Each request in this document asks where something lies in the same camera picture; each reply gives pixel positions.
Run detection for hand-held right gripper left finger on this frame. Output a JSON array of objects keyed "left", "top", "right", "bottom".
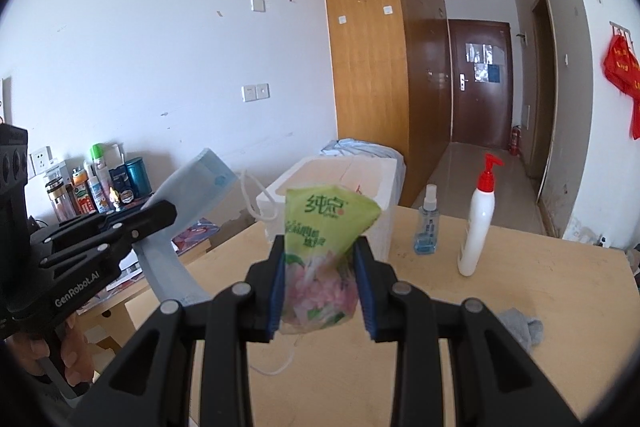
[{"left": 92, "top": 237, "right": 287, "bottom": 427}]

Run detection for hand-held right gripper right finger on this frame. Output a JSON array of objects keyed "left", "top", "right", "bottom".
[{"left": 352, "top": 237, "right": 563, "bottom": 427}]

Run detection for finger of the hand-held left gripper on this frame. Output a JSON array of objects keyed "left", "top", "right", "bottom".
[
  {"left": 37, "top": 200, "right": 178, "bottom": 269},
  {"left": 44, "top": 207, "right": 151, "bottom": 242}
]

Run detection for blue face mask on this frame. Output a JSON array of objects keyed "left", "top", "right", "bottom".
[{"left": 134, "top": 148, "right": 297, "bottom": 377}]

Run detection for white foam box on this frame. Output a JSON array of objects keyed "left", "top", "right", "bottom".
[{"left": 256, "top": 155, "right": 406, "bottom": 260}]

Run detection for green tissue packet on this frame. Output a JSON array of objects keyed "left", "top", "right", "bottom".
[{"left": 277, "top": 186, "right": 383, "bottom": 335}]

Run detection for grey cloth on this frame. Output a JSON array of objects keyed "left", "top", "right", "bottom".
[{"left": 497, "top": 307, "right": 545, "bottom": 350}]

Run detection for person's left hand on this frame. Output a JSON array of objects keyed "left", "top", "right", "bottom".
[{"left": 9, "top": 311, "right": 95, "bottom": 387}]

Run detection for small white blue bottle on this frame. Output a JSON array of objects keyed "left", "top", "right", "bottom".
[{"left": 87, "top": 177, "right": 108, "bottom": 212}]

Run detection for orange bottle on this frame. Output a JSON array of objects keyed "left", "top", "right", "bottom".
[{"left": 71, "top": 168, "right": 96, "bottom": 214}]

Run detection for clear glass tumbler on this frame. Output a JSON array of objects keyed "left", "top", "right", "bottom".
[{"left": 45, "top": 179, "right": 71, "bottom": 223}]

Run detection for teal metal bottle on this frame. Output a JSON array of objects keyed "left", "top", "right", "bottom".
[{"left": 125, "top": 157, "right": 151, "bottom": 202}]

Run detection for dark blue box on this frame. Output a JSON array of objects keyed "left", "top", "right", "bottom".
[{"left": 109, "top": 167, "right": 133, "bottom": 202}]

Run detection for colourful printed desk mat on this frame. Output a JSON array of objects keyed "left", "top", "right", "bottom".
[{"left": 80, "top": 218, "right": 221, "bottom": 308}]

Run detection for green cap spray can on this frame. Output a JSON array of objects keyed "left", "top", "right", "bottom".
[{"left": 91, "top": 143, "right": 112, "bottom": 208}]

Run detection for printed paper leaflet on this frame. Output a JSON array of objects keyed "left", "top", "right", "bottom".
[{"left": 107, "top": 252, "right": 146, "bottom": 293}]

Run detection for clear blue spray bottle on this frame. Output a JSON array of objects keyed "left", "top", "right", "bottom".
[{"left": 414, "top": 184, "right": 440, "bottom": 254}]

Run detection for white pump lotion bottle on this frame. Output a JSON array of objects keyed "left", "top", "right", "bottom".
[{"left": 457, "top": 153, "right": 505, "bottom": 277}]

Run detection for pale blue bedding pile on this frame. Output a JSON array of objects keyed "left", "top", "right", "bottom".
[{"left": 320, "top": 138, "right": 405, "bottom": 168}]

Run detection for light wood wardrobe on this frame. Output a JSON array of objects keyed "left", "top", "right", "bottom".
[{"left": 316, "top": 0, "right": 448, "bottom": 208}]

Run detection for dark brown entrance door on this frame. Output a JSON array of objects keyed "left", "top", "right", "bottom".
[{"left": 447, "top": 19, "right": 513, "bottom": 148}]

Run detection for brown side door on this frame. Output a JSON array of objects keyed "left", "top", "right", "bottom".
[{"left": 529, "top": 0, "right": 558, "bottom": 208}]

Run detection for white wall power socket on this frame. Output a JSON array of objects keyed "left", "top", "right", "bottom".
[{"left": 31, "top": 147, "right": 53, "bottom": 172}]

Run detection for red drawstring bag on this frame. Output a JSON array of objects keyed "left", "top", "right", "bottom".
[
  {"left": 627, "top": 97, "right": 640, "bottom": 140},
  {"left": 602, "top": 36, "right": 640, "bottom": 95}
]

